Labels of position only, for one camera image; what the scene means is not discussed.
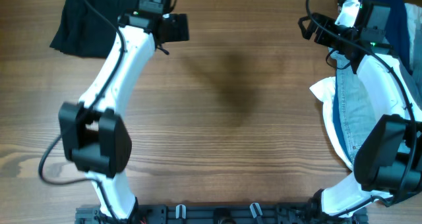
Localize black shorts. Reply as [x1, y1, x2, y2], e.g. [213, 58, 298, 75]
[50, 0, 138, 58]

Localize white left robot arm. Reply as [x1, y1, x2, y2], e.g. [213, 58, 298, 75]
[59, 11, 189, 223]

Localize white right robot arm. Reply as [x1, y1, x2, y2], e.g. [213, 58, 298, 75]
[298, 0, 421, 219]

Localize white garment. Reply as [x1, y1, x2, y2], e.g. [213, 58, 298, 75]
[309, 3, 421, 171]

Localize dark blue garment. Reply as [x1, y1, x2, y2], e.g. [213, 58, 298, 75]
[332, 0, 413, 159]

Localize light blue denim shorts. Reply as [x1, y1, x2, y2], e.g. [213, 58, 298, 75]
[330, 49, 377, 168]

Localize black metal base rail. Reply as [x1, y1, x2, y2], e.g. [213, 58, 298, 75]
[75, 202, 369, 224]

